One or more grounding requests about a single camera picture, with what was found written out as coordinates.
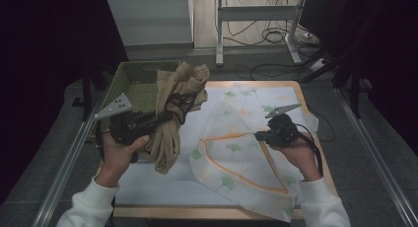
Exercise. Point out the beige garment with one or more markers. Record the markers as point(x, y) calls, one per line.
point(167, 144)

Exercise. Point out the white power strip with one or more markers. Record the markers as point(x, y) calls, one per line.
point(317, 64)

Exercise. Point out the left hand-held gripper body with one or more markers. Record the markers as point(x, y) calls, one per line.
point(126, 126)

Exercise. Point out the wooden board work surface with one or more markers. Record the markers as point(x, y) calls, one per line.
point(157, 187)

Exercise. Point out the aluminium floor rail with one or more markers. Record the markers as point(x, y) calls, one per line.
point(62, 174)
point(378, 161)

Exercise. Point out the leaf print laundry bag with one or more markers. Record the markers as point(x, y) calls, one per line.
point(240, 161)

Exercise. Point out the person's right hand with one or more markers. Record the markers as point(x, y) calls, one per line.
point(302, 158)

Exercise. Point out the white cabinet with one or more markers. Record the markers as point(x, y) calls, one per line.
point(151, 19)

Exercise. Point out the person's left hand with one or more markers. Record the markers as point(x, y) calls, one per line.
point(115, 161)

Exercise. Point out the dark curtain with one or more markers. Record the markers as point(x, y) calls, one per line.
point(387, 56)
point(39, 72)

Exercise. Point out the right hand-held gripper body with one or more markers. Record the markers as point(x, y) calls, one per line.
point(282, 130)

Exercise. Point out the white metal desk frame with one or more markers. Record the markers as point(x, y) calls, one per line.
point(256, 13)

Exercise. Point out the green woven basket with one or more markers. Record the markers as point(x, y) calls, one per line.
point(141, 85)

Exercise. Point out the black stand leg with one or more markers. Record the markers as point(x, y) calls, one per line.
point(354, 95)
point(87, 95)

